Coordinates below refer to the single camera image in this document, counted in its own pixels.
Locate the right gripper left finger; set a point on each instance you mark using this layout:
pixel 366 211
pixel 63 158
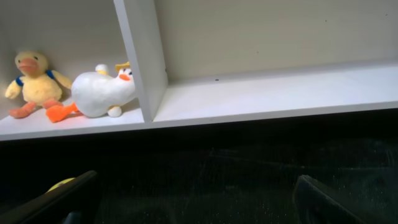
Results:
pixel 56 205

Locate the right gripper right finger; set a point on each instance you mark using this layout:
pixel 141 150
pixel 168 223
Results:
pixel 320 205

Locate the yellow rattle drum toy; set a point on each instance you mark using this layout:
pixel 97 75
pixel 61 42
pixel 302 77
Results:
pixel 60 183

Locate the yellow plush duck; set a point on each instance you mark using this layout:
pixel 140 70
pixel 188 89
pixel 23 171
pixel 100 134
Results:
pixel 38 88

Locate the white plush duck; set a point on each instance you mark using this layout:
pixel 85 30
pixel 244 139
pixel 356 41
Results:
pixel 99 93

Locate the white shelf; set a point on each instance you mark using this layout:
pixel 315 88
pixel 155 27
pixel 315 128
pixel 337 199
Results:
pixel 248 99

